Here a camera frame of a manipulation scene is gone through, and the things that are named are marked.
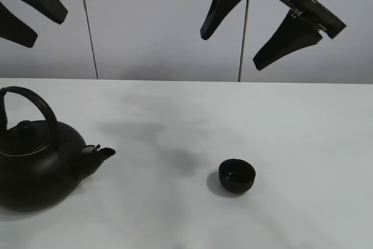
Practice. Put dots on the black round teapot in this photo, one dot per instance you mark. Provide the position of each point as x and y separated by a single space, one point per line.
43 161

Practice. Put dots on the small black teacup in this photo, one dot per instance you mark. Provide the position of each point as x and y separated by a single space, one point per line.
236 175

